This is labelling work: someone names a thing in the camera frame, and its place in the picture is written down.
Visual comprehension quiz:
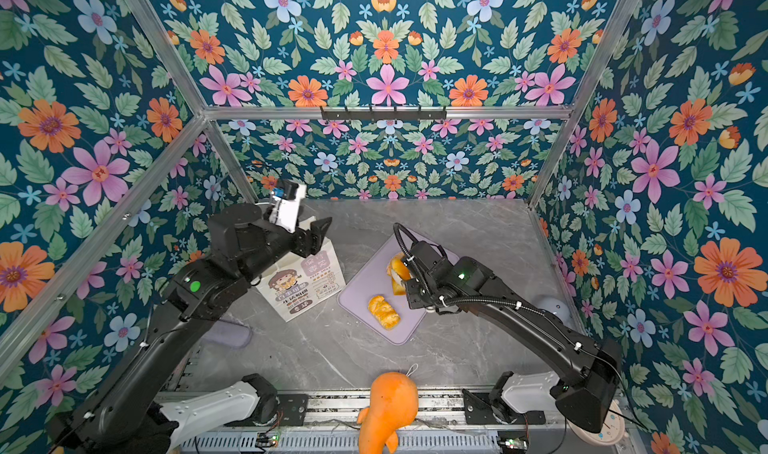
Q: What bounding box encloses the striped round fake bread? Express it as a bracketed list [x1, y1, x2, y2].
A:
[387, 253, 411, 283]

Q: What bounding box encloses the white printed paper bag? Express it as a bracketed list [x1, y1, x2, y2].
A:
[255, 238, 346, 322]

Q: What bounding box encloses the twisted glazed fake bread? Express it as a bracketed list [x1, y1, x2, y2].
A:
[368, 295, 401, 330]

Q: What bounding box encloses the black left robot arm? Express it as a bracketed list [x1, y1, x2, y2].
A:
[47, 204, 332, 453]

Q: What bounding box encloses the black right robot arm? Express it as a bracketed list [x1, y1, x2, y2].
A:
[393, 223, 622, 434]

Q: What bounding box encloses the lilac plastic tray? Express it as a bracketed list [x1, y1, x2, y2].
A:
[337, 235, 427, 346]

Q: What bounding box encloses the orange plush whale toy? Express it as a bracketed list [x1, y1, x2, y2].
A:
[356, 372, 419, 454]

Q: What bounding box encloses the lilac oval pad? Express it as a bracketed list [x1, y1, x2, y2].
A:
[201, 320, 253, 349]

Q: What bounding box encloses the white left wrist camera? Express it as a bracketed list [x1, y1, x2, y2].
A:
[267, 180, 307, 233]

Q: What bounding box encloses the black hook rail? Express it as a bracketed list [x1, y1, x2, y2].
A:
[320, 107, 448, 122]

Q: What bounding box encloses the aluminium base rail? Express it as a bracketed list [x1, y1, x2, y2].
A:
[161, 387, 607, 454]

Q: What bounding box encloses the white round wall clock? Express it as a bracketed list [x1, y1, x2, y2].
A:
[567, 400, 627, 447]

